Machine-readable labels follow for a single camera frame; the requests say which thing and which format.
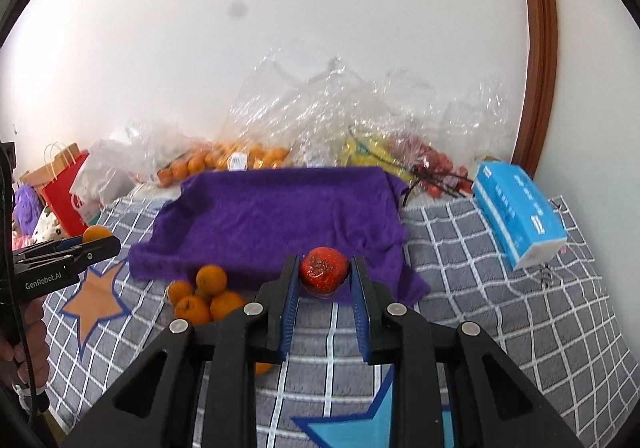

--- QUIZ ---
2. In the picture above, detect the oval orange kumquat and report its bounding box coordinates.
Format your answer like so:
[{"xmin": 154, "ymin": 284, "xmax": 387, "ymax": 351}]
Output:
[{"xmin": 82, "ymin": 225, "xmax": 113, "ymax": 243}]

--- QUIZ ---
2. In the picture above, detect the small red tomato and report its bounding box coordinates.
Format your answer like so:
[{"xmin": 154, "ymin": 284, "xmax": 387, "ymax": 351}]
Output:
[{"xmin": 299, "ymin": 246, "xmax": 349, "ymax": 296}]

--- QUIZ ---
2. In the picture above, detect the left hand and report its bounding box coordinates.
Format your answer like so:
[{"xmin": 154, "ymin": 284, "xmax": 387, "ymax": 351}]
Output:
[{"xmin": 0, "ymin": 298, "xmax": 50, "ymax": 388}]

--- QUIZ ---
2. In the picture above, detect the red paper shopping bag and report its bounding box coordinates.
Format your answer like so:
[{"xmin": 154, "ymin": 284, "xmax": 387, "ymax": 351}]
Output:
[{"xmin": 20, "ymin": 142, "xmax": 89, "ymax": 236}]

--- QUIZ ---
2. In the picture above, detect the large orange tangerine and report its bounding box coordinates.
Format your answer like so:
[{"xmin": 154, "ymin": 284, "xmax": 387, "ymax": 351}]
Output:
[{"xmin": 255, "ymin": 362, "xmax": 273, "ymax": 376}]

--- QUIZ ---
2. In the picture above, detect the orange tangerine with stem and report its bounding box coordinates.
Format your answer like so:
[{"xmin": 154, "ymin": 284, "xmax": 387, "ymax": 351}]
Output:
[{"xmin": 174, "ymin": 294, "xmax": 212, "ymax": 326}]

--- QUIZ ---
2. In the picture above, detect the orange tangerine middle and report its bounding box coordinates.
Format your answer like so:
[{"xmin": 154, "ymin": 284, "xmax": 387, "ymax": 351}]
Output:
[{"xmin": 209, "ymin": 290, "xmax": 245, "ymax": 321}]

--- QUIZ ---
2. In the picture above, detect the orange tangerine back left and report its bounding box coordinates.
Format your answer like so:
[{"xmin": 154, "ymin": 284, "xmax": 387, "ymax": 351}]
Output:
[{"xmin": 166, "ymin": 280, "xmax": 194, "ymax": 307}]

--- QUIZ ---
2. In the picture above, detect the white plastic bag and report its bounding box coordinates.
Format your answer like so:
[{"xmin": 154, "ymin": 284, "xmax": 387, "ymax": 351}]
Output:
[{"xmin": 70, "ymin": 122, "xmax": 210, "ymax": 208}]

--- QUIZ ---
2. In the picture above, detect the orange tangerine top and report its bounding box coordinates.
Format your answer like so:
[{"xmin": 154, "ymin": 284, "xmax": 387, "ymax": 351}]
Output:
[{"xmin": 196, "ymin": 265, "xmax": 228, "ymax": 298}]

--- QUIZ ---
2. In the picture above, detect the grey checkered blanket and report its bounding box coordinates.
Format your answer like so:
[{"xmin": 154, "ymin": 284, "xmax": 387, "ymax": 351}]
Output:
[{"xmin": 44, "ymin": 199, "xmax": 639, "ymax": 447}]

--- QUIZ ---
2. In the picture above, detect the purple towel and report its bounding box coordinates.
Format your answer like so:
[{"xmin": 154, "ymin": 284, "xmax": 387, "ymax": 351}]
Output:
[{"xmin": 128, "ymin": 166, "xmax": 430, "ymax": 306}]

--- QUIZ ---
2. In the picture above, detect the bag of small oranges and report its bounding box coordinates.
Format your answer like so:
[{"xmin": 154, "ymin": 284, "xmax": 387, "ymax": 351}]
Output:
[{"xmin": 156, "ymin": 142, "xmax": 291, "ymax": 188}]

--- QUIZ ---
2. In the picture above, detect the blue tissue pack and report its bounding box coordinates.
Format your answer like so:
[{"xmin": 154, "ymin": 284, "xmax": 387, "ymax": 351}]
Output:
[{"xmin": 472, "ymin": 161, "xmax": 567, "ymax": 270}]

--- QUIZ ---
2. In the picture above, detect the red cherry tomatoes bunch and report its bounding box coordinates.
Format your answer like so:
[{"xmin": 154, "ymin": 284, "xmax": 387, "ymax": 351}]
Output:
[{"xmin": 388, "ymin": 134, "xmax": 473, "ymax": 204}]

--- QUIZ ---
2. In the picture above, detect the large clear plastic bag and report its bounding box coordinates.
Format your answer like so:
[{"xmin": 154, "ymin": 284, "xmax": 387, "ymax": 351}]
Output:
[{"xmin": 219, "ymin": 41, "xmax": 516, "ymax": 166}]

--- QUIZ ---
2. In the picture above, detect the brown wooden door frame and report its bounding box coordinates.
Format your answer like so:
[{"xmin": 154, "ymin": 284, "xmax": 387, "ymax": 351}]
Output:
[{"xmin": 512, "ymin": 0, "xmax": 559, "ymax": 176}]

